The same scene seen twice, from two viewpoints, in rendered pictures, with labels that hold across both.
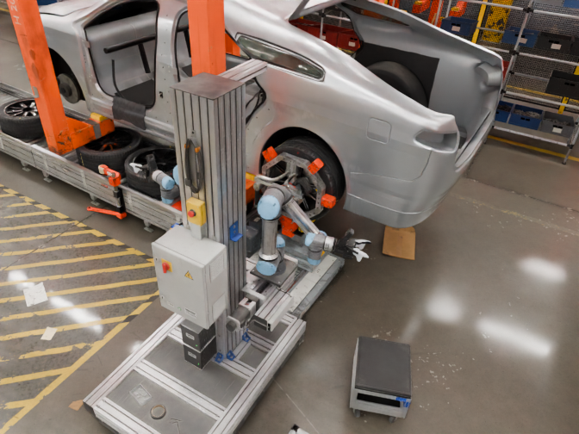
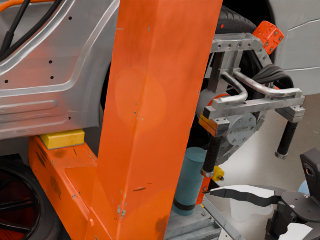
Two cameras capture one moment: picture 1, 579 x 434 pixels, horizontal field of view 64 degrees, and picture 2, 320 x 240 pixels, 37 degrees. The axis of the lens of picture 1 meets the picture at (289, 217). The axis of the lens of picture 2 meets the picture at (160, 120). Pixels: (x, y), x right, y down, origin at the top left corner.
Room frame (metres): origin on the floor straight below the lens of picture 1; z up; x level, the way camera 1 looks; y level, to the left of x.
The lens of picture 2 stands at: (2.61, 1.53, 1.64)
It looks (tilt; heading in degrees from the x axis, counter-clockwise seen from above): 29 degrees down; 293
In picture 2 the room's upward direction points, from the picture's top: 12 degrees clockwise
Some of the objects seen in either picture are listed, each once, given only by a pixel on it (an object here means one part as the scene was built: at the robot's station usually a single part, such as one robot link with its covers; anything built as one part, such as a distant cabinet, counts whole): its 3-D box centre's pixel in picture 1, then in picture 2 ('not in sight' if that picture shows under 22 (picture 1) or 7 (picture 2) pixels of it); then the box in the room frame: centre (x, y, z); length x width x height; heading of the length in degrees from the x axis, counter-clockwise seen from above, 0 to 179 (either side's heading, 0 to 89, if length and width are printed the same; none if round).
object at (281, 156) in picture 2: not in sight; (286, 137); (2.78, -0.04, 0.83); 0.04 x 0.04 x 0.16
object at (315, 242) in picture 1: (315, 241); not in sight; (1.99, -0.15, 1.21); 0.11 x 0.08 x 0.09; 77
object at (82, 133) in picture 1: (86, 122); not in sight; (4.29, 2.10, 0.69); 0.52 x 0.17 x 0.35; 150
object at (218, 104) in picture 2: (273, 170); (223, 78); (3.01, 0.14, 1.03); 0.19 x 0.18 x 0.11; 150
